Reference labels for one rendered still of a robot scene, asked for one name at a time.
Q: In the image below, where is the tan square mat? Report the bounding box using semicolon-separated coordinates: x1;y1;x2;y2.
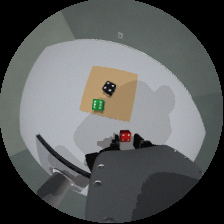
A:
79;66;138;122

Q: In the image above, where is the green die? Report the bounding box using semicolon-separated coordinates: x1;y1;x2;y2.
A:
92;99;105;111

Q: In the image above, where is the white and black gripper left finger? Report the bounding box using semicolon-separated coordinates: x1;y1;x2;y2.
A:
85;134;120;172

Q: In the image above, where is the red die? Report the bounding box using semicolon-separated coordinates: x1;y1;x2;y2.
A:
120;130;131;142

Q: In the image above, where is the black die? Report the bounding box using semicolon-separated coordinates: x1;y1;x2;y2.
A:
102;81;116;96

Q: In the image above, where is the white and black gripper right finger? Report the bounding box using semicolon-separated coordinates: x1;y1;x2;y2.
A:
133;134;156;149

